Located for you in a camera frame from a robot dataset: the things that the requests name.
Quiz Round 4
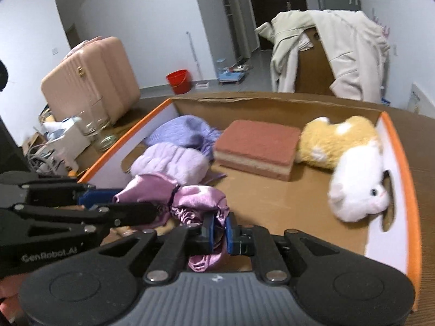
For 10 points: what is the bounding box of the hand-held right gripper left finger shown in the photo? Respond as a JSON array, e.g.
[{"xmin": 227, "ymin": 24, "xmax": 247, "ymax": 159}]
[{"xmin": 98, "ymin": 215, "xmax": 215, "ymax": 284}]

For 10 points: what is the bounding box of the light purple fuzzy cloth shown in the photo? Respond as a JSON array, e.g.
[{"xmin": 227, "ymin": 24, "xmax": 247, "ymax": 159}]
[{"xmin": 130, "ymin": 143, "xmax": 226, "ymax": 186}]

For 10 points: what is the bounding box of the pink satin pouch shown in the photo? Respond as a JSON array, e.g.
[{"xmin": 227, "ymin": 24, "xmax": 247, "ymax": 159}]
[{"xmin": 113, "ymin": 173, "xmax": 231, "ymax": 272}]

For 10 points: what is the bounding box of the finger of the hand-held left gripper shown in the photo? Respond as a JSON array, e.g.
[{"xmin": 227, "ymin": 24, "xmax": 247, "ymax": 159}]
[
  {"xmin": 0, "ymin": 171, "xmax": 118, "ymax": 209},
  {"xmin": 14, "ymin": 202, "xmax": 160, "ymax": 242}
]

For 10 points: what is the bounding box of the pink layered sponge block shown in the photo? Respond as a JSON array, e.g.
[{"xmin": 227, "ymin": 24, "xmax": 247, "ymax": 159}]
[{"xmin": 213, "ymin": 120, "xmax": 302, "ymax": 182}]

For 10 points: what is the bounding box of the purple knitted cloth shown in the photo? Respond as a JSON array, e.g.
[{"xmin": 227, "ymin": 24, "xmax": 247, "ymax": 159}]
[{"xmin": 143, "ymin": 115, "xmax": 223, "ymax": 162}]

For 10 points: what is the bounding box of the white appliance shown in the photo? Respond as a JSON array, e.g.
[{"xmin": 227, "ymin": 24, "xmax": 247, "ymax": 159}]
[{"xmin": 41, "ymin": 117, "xmax": 92, "ymax": 174}]

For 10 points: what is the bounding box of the white jacket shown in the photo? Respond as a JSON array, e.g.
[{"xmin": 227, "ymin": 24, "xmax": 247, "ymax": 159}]
[{"xmin": 255, "ymin": 8, "xmax": 391, "ymax": 104}]

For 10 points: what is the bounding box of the tall brown cardboard box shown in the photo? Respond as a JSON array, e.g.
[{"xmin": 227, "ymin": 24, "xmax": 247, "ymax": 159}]
[{"xmin": 294, "ymin": 27, "xmax": 340, "ymax": 96}]

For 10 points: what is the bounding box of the orange-edged cardboard box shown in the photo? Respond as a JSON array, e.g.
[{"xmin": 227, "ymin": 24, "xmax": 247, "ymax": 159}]
[{"xmin": 77, "ymin": 92, "xmax": 422, "ymax": 315}]

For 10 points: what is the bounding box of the yellow and white plush cat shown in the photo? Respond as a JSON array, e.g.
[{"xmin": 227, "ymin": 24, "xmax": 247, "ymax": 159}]
[{"xmin": 295, "ymin": 115, "xmax": 391, "ymax": 223}]

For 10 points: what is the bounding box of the pink suitcase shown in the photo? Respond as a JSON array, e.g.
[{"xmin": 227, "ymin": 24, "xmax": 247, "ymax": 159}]
[{"xmin": 41, "ymin": 36, "xmax": 141, "ymax": 126}]

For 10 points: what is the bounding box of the red bucket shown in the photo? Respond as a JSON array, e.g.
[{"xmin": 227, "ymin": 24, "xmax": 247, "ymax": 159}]
[{"xmin": 166, "ymin": 69, "xmax": 191, "ymax": 95}]

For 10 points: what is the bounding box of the blue floor tray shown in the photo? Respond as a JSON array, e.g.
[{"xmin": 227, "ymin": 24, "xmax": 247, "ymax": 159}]
[{"xmin": 216, "ymin": 58, "xmax": 252, "ymax": 85}]

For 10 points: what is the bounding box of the glass jar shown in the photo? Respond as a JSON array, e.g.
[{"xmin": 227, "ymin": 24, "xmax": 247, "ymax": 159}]
[{"xmin": 79, "ymin": 115, "xmax": 118, "ymax": 152}]

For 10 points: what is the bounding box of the grey cable bundle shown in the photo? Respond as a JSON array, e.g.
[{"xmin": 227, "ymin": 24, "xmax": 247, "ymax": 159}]
[{"xmin": 25, "ymin": 143, "xmax": 73, "ymax": 177}]

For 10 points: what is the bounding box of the white mop stick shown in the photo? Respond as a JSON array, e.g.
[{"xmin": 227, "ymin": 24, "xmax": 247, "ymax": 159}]
[{"xmin": 185, "ymin": 31, "xmax": 203, "ymax": 87}]

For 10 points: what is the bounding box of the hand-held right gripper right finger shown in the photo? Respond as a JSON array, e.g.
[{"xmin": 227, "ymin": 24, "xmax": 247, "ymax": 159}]
[{"xmin": 226, "ymin": 215, "xmax": 340, "ymax": 284}]

